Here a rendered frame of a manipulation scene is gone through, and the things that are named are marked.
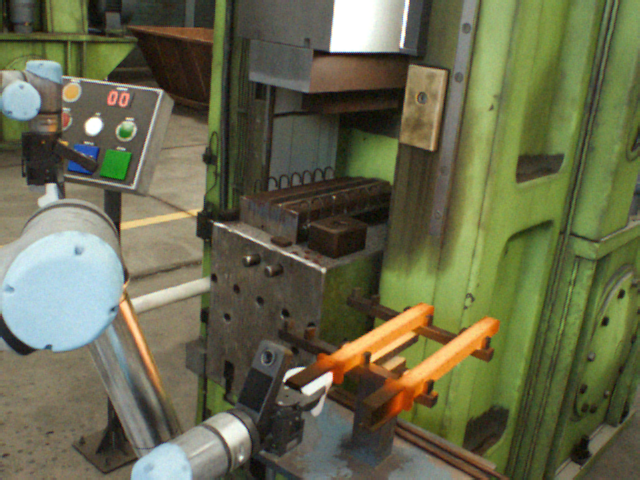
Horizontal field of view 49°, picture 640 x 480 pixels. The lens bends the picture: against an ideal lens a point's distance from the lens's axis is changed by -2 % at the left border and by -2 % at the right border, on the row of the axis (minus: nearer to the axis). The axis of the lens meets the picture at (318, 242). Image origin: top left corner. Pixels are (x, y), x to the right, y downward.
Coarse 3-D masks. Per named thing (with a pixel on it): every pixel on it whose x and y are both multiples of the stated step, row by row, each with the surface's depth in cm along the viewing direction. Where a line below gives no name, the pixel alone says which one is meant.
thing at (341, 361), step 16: (400, 320) 129; (416, 320) 131; (368, 336) 122; (384, 336) 123; (400, 336) 127; (336, 352) 116; (352, 352) 116; (320, 368) 110; (336, 368) 111; (288, 384) 105; (304, 384) 105
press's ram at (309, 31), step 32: (256, 0) 161; (288, 0) 154; (320, 0) 148; (352, 0) 149; (384, 0) 157; (256, 32) 164; (288, 32) 156; (320, 32) 150; (352, 32) 153; (384, 32) 161
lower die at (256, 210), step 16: (272, 192) 183; (288, 192) 181; (304, 192) 179; (336, 192) 182; (352, 192) 186; (384, 192) 189; (240, 208) 178; (256, 208) 174; (272, 208) 170; (288, 208) 168; (304, 208) 169; (336, 208) 175; (352, 208) 180; (256, 224) 175; (272, 224) 171; (288, 224) 168; (304, 240) 170
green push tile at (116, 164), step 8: (112, 152) 185; (120, 152) 184; (128, 152) 184; (104, 160) 185; (112, 160) 184; (120, 160) 184; (128, 160) 183; (104, 168) 184; (112, 168) 184; (120, 168) 183; (128, 168) 183; (104, 176) 184; (112, 176) 183; (120, 176) 183
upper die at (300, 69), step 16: (256, 48) 164; (272, 48) 160; (288, 48) 157; (256, 64) 165; (272, 64) 161; (288, 64) 158; (304, 64) 155; (320, 64) 155; (336, 64) 159; (352, 64) 163; (368, 64) 168; (384, 64) 172; (400, 64) 177; (256, 80) 166; (272, 80) 162; (288, 80) 159; (304, 80) 156; (320, 80) 157; (336, 80) 161; (352, 80) 165; (368, 80) 170; (384, 80) 174; (400, 80) 179
